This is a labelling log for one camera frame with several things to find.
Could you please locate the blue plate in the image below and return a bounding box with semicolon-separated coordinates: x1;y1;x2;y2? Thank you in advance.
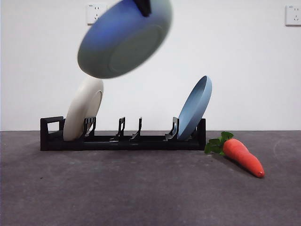
177;75;214;141

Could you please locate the white wall socket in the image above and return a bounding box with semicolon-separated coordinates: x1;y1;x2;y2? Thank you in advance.
86;3;107;25
285;5;301;26

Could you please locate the green plate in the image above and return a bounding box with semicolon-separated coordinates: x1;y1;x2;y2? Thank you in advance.
77;0;174;80

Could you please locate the orange toy carrot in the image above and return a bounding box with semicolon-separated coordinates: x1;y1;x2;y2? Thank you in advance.
204;131;266;178

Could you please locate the cream white plate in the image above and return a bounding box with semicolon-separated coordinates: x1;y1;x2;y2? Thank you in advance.
63;77;104;142

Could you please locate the black plate rack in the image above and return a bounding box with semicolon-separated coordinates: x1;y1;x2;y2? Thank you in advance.
40;115;207;151

